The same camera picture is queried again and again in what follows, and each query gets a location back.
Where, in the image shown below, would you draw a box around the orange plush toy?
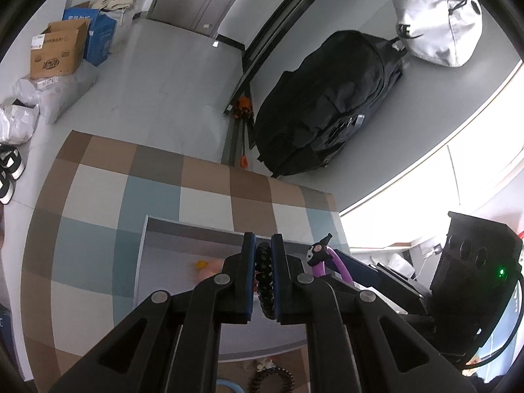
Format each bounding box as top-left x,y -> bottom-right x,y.
233,96 -> 252,121

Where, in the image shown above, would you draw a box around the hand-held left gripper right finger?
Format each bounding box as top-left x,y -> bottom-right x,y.
271,233 -> 477,393

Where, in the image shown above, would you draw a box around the bright window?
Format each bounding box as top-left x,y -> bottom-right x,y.
340,61 -> 524,254

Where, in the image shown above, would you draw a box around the brown cardboard box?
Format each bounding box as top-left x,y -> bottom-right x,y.
29,20 -> 91,80

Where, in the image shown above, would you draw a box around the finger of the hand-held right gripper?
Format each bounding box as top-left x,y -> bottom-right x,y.
332,248 -> 430,316

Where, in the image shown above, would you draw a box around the checkered tablecloth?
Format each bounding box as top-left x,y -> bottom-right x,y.
20,130 -> 348,393

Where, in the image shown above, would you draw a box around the black backpack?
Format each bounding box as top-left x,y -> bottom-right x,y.
253,30 -> 408,178

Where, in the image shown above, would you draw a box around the pink and yellow toy charm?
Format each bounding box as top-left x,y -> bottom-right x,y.
192,259 -> 224,281

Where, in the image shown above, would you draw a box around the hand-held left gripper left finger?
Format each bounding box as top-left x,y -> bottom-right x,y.
49,233 -> 256,393

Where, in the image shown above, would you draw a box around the beige cloth bag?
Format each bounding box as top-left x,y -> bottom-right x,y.
92,0 -> 138,13

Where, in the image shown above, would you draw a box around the black and white sneaker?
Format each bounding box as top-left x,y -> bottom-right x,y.
0,170 -> 16,205

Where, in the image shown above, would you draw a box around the black bead bracelet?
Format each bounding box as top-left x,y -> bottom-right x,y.
250,368 -> 295,393

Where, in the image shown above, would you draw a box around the black coat rack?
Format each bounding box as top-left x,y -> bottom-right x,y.
223,0 -> 353,168

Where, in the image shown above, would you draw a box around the black cable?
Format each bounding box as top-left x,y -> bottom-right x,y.
462,270 -> 524,373

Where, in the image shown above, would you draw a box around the white plastic bag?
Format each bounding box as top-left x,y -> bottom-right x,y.
0,104 -> 39,144

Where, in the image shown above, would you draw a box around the blue cardboard box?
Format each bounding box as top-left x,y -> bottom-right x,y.
62,2 -> 117,67

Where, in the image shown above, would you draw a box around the grey plastic bag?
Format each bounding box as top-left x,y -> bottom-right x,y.
14,61 -> 99,125

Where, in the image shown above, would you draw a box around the purple bracelet with black figure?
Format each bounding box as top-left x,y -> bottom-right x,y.
302,233 -> 353,285

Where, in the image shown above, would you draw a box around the black white sandals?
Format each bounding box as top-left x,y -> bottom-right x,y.
0,144 -> 26,181

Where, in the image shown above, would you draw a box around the grey cardboard box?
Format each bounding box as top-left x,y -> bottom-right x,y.
135,214 -> 348,363

